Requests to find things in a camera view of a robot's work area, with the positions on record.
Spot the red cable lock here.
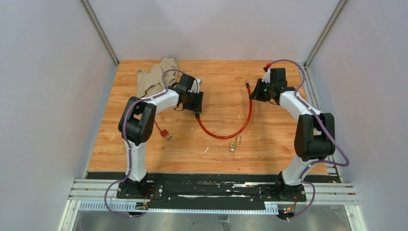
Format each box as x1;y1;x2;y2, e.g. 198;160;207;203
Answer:
196;81;254;140

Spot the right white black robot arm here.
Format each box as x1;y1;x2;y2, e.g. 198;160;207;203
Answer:
250;67;335;201

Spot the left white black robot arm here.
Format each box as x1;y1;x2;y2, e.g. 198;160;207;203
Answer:
118;74;204;199

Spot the beige cloth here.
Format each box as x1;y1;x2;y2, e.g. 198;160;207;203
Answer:
136;58;178;98

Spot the brass padlock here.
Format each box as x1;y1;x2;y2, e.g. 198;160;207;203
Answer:
229;134;242;152

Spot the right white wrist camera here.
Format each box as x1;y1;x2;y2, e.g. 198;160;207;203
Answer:
262;63;271;84

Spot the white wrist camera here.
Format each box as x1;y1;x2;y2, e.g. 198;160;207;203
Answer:
262;63;271;84
189;78;202;93

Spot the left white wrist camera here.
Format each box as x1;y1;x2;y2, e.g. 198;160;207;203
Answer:
189;78;202;93

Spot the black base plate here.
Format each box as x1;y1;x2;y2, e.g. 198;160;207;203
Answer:
72;172;345;216

